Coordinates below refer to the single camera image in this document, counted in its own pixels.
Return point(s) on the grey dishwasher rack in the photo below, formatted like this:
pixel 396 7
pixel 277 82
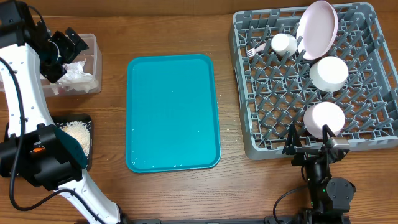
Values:
pixel 275 91

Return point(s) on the white bowl with rice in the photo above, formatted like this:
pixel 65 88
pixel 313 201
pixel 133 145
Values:
pixel 329 74

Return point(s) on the white paper cup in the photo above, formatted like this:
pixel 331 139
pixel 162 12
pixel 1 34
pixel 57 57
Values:
pixel 283 43

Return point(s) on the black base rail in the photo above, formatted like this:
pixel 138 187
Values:
pixel 266 220

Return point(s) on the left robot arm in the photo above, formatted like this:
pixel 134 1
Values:
pixel 17 26

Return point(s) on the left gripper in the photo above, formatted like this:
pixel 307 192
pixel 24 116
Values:
pixel 70 50

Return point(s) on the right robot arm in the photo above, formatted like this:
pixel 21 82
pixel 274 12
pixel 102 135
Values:
pixel 330 196

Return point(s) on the clear plastic bin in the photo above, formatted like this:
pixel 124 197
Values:
pixel 20 68

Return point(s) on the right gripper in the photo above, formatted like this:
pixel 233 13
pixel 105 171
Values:
pixel 304 154

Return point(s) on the orange carrot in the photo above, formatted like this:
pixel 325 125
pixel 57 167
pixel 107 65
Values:
pixel 39 149

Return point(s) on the rice and peanut pile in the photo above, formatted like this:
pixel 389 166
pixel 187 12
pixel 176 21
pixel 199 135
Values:
pixel 79 130

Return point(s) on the small white tissue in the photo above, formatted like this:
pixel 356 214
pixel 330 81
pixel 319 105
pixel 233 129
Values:
pixel 71 84

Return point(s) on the white plastic fork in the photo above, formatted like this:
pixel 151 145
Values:
pixel 253 51

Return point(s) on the teal serving tray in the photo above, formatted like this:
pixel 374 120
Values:
pixel 172 118

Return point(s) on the white round plate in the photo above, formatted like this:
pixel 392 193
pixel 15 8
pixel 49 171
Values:
pixel 318 28

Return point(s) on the black plastic tray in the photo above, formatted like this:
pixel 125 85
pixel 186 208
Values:
pixel 87 124

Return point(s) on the pink bowl with peanuts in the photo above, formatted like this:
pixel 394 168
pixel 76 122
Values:
pixel 324 113

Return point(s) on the large white tissue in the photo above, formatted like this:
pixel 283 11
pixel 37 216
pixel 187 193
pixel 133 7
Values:
pixel 75 72

